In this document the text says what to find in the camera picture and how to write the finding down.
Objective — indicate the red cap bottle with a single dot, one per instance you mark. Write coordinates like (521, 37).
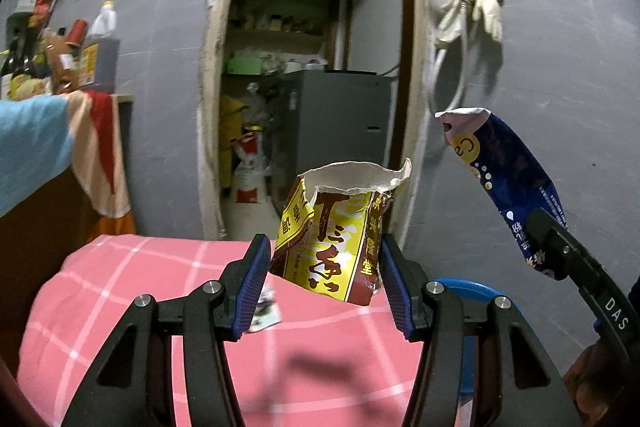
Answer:
(76, 36)

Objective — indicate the red striped towel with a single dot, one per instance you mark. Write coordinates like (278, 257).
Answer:
(96, 160)

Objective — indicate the white cloth gloves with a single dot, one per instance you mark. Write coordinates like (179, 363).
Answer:
(459, 12)

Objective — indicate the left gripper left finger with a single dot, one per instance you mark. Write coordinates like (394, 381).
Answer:
(129, 382)

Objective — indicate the person's right hand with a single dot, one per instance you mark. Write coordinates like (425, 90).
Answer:
(603, 388)

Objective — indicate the large oil bottle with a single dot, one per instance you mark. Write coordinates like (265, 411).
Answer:
(100, 51)

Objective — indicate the light blue cloth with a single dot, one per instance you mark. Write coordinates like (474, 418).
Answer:
(35, 146)

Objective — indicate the pink checked tablecloth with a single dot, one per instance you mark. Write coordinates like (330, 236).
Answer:
(326, 363)

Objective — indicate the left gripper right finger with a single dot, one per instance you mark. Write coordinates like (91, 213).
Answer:
(515, 381)

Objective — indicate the dark blue snack wrapper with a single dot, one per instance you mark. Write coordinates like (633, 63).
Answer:
(510, 175)

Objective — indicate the grey metal cabinet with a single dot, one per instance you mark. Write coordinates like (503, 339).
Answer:
(322, 117)

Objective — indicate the silver wrapper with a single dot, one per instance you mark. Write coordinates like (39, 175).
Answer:
(267, 312)

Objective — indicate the yellow torn snack bag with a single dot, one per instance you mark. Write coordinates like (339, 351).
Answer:
(331, 228)

